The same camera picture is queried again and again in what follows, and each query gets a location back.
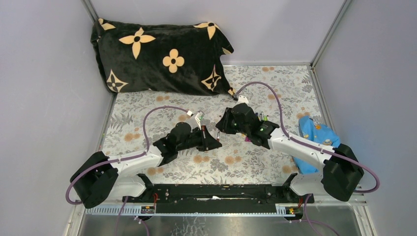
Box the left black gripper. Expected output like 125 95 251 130
177 126 222 152

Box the brown pen cap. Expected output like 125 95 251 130
201 125 206 139

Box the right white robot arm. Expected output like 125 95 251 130
216 103 364 203

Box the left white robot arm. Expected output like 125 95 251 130
69 122 222 208

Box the floral table mat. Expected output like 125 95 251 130
102 65 323 184

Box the black pillow with beige flowers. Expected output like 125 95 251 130
90 18 236 96

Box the blue cloth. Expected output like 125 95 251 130
293 116 341 174

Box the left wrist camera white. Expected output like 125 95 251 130
194 111 205 129

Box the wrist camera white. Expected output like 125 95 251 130
236 95 249 105
194 111 205 129

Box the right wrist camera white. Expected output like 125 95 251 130
236 95 249 105

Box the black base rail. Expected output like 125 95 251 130
123 174 315 214

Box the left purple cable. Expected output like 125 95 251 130
65 106 194 206

